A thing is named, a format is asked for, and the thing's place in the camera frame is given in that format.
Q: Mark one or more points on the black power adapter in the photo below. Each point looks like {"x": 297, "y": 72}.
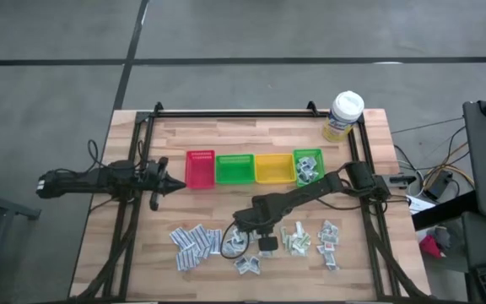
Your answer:
{"x": 437, "y": 186}

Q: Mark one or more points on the white narrow packet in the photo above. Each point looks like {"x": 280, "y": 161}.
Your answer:
{"x": 299, "y": 229}

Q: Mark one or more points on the alcohol antiseptic pad packet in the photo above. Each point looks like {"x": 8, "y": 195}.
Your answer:
{"x": 311, "y": 177}
{"x": 302, "y": 173}
{"x": 303, "y": 161}
{"x": 267, "y": 254}
{"x": 241, "y": 266}
{"x": 240, "y": 240}
{"x": 231, "y": 248}
{"x": 313, "y": 164}
{"x": 254, "y": 265}

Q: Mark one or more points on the yellow plastic basket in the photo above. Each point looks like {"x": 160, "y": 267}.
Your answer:
{"x": 274, "y": 168}

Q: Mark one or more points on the Lysol wipes canister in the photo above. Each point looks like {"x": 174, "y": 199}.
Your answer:
{"x": 344, "y": 116}

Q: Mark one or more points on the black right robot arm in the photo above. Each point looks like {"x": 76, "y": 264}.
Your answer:
{"x": 310, "y": 190}

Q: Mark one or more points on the green plastic basket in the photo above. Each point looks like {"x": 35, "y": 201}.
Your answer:
{"x": 316, "y": 153}
{"x": 234, "y": 169}

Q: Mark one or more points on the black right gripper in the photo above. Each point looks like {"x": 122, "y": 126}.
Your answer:
{"x": 253, "y": 219}

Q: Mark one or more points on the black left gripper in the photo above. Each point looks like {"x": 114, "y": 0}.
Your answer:
{"x": 154, "y": 181}

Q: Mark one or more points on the blue striped bandage wrapper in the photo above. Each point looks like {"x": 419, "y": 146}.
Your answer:
{"x": 201, "y": 236}
{"x": 193, "y": 257}
{"x": 182, "y": 261}
{"x": 206, "y": 252}
{"x": 181, "y": 238}
{"x": 216, "y": 241}

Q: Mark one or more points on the red cloth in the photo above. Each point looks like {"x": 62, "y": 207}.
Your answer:
{"x": 430, "y": 247}

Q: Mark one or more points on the white paper sheet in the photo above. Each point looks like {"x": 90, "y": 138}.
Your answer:
{"x": 420, "y": 204}

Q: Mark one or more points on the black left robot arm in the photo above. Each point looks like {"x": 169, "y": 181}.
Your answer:
{"x": 82, "y": 182}

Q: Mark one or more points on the red plastic basket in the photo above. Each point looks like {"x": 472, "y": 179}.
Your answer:
{"x": 200, "y": 169}

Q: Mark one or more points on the grey cloth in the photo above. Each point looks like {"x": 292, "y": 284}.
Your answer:
{"x": 449, "y": 236}

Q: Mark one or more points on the black diagonal beam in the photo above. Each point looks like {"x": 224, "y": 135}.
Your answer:
{"x": 445, "y": 211}

